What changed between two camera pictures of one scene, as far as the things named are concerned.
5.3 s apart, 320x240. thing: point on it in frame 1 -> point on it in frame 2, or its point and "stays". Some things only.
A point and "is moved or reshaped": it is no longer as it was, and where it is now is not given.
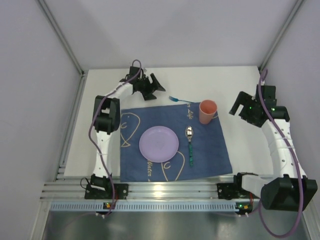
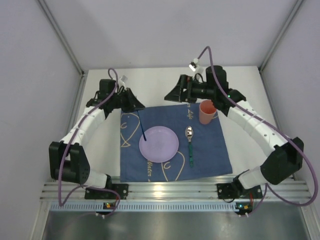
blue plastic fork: x=176 y=100 is moved or reshaped
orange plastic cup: x=207 y=110 stays
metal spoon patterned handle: x=189 y=132 stays
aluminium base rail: x=61 y=190 stays
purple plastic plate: x=158 y=144 stays
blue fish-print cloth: x=210 y=153 stays
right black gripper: x=244 y=105 -> x=185 y=89
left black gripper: x=149 y=86 -> x=127 y=100
